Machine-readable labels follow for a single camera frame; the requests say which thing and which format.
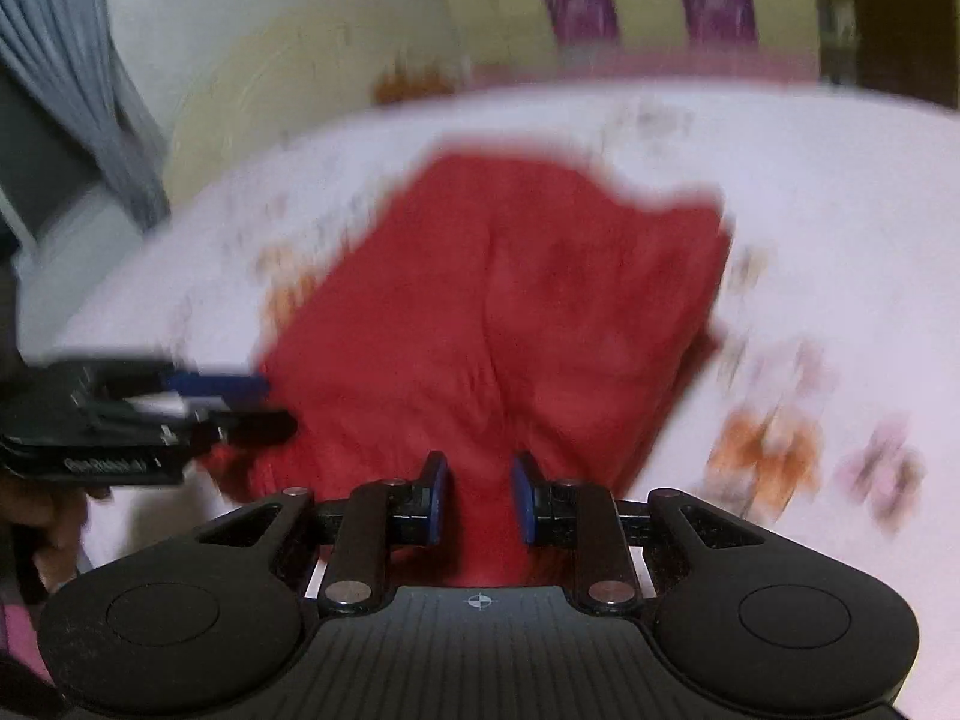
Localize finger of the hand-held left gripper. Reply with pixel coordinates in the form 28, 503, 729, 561
190, 410, 299, 458
168, 372, 272, 401

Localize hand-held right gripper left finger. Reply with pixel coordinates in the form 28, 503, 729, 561
195, 450, 452, 620

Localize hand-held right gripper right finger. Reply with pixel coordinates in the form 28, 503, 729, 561
510, 450, 760, 620

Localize red padded jacket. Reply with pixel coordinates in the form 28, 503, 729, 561
202, 152, 735, 590

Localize person's left hand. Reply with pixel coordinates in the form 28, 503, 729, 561
0, 476, 113, 595

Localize cream bed headboard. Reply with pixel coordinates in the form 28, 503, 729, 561
161, 0, 560, 205

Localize grey curtain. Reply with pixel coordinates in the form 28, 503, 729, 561
0, 0, 171, 227

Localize orange woven bag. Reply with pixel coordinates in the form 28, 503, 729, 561
373, 66, 454, 104

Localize floral white bed sheet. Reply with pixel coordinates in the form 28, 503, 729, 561
15, 81, 960, 720

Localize pink striped bed sheet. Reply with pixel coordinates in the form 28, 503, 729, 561
465, 51, 820, 89

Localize brown wooden door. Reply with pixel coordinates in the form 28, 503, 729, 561
853, 0, 960, 107

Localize purple wall poster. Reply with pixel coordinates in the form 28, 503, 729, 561
546, 0, 621, 47
677, 0, 756, 47

